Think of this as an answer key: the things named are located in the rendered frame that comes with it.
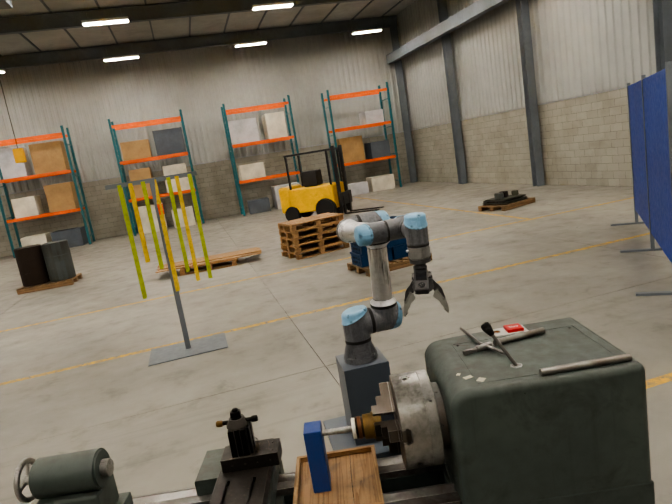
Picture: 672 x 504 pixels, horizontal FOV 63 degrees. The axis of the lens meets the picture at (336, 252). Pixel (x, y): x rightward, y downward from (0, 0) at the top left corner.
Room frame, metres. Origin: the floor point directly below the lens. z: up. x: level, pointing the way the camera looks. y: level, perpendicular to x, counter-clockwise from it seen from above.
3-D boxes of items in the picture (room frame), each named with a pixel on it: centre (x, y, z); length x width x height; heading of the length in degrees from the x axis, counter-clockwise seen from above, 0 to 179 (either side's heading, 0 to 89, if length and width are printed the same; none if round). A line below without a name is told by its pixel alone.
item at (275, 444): (1.82, 0.42, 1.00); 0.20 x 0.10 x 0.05; 90
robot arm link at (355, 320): (2.31, -0.04, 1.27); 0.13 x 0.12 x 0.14; 102
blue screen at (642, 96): (7.28, -4.32, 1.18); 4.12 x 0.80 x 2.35; 155
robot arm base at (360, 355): (2.31, -0.03, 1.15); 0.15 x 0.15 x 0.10
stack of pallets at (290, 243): (11.46, 0.42, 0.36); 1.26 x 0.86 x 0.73; 115
